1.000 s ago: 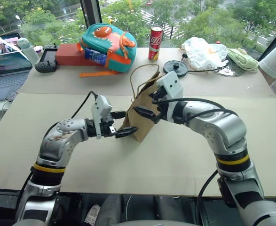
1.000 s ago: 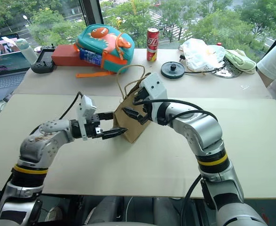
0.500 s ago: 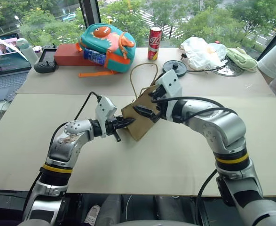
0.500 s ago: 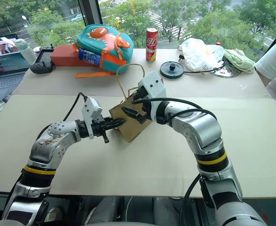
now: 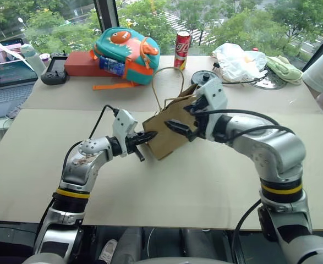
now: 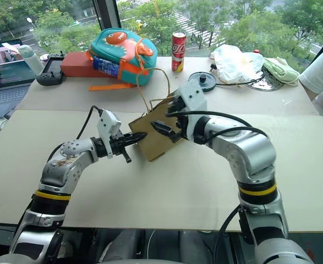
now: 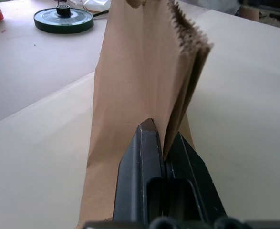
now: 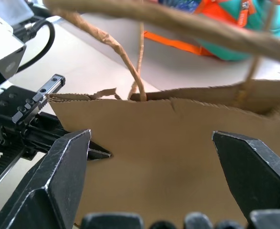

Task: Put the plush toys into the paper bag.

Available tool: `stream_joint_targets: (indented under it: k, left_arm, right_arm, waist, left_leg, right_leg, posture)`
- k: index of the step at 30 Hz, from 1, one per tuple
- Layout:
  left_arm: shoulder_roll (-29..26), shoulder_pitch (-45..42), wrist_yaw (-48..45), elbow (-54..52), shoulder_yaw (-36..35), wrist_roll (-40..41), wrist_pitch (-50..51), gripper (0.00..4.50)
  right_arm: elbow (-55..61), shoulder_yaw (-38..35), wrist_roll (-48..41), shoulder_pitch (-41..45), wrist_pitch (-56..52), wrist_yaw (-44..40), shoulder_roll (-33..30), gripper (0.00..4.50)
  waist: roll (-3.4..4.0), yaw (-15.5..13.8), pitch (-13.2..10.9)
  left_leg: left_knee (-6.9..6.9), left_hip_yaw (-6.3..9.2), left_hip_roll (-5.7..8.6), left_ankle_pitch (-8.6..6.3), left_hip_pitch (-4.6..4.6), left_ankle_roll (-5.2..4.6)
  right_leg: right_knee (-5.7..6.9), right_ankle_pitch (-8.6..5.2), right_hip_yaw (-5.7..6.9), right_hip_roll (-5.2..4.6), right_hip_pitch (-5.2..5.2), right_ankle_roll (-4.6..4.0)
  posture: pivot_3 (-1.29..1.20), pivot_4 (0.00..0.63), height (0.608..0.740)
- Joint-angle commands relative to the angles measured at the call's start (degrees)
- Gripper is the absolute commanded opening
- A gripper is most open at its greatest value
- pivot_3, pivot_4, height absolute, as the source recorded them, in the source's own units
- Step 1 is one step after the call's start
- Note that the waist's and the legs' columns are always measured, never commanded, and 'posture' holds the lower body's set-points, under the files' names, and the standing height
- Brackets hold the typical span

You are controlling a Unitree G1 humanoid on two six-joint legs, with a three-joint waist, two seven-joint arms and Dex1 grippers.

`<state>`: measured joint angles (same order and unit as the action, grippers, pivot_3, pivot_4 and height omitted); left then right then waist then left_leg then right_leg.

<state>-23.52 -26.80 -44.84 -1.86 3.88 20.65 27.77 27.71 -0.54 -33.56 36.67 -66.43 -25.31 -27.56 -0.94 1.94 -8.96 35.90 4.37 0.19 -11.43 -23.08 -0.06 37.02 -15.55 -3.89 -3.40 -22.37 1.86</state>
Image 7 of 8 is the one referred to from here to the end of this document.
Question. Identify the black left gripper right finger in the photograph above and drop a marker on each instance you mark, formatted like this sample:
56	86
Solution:
189	181

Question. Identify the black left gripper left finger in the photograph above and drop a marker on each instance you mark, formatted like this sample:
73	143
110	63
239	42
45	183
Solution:
139	171

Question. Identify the white crumpled plastic bag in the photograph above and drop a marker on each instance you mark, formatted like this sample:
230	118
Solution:
92	3

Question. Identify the dark green round kettle base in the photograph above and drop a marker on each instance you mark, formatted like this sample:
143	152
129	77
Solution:
63	21

